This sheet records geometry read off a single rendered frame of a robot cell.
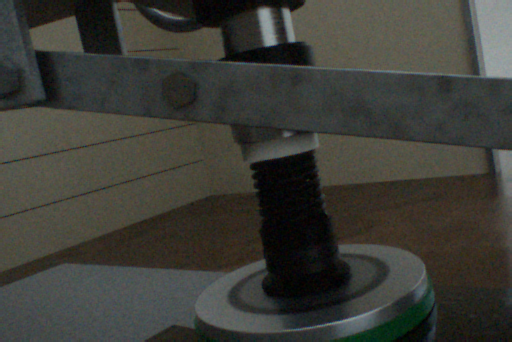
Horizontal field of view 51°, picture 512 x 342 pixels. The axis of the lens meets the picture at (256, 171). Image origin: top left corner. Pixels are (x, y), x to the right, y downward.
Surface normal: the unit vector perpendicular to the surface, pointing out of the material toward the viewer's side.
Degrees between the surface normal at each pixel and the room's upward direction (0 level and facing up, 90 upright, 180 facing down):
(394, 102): 90
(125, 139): 90
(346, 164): 90
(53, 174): 90
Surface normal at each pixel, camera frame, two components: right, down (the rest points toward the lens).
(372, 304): -0.20, -0.97
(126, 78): -0.29, 0.17
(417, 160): -0.62, 0.22
